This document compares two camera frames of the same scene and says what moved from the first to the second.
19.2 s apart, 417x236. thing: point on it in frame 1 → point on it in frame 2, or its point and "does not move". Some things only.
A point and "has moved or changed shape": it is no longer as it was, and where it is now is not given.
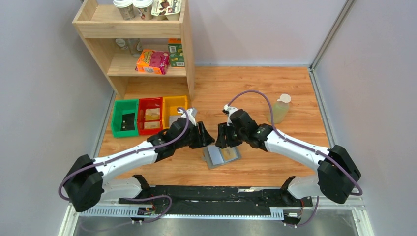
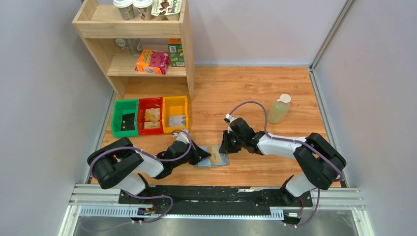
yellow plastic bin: x=170 y=105 does not move
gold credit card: x=229 y=153 has moved or changed shape
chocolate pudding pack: x=166 y=10 does not move
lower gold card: x=152 y=124 does not move
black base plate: x=212 y=200 does not move
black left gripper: x=203 y=139 → x=198 y=154
